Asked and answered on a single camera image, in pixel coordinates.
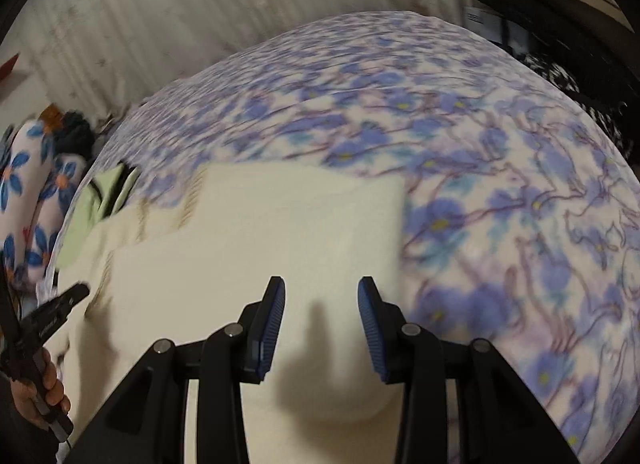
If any dark speckled cloth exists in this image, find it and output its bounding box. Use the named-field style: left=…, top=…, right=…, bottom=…
left=520, top=51, right=640, bottom=165

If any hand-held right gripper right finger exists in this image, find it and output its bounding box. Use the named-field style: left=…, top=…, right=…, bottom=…
left=356, top=277, right=579, bottom=464

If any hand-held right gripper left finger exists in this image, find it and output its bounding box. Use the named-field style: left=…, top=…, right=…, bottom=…
left=67, top=275, right=286, bottom=464

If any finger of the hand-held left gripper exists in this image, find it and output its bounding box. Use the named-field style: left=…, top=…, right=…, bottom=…
left=20, top=283, right=92, bottom=346

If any cream fleece garment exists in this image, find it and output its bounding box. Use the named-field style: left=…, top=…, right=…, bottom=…
left=60, top=161, right=408, bottom=464

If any light green bag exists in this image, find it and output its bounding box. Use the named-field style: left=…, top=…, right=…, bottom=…
left=62, top=164, right=141, bottom=269

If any blue floral blanket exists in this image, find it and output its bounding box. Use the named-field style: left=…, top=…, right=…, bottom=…
left=47, top=11, right=640, bottom=464

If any black and white box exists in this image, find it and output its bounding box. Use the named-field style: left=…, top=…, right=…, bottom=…
left=465, top=6, right=526, bottom=52

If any flower print pillow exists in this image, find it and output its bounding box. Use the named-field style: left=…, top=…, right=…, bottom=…
left=0, top=119, right=88, bottom=289

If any person's left hand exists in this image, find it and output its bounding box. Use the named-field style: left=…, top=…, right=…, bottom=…
left=11, top=347, right=72, bottom=429

